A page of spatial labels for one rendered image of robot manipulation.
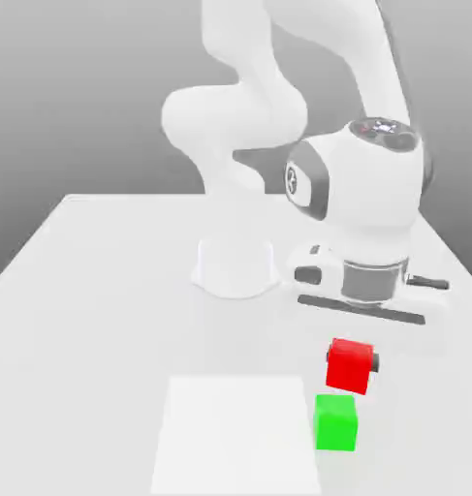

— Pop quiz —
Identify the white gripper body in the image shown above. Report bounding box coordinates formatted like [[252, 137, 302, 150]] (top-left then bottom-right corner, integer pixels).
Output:
[[296, 287, 451, 333]]

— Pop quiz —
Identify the small red cube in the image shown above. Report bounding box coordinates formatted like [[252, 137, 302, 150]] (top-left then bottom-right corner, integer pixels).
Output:
[[325, 337, 375, 396]]

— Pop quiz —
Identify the small green cube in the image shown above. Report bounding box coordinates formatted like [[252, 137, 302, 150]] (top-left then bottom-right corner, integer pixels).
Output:
[[313, 393, 360, 453]]

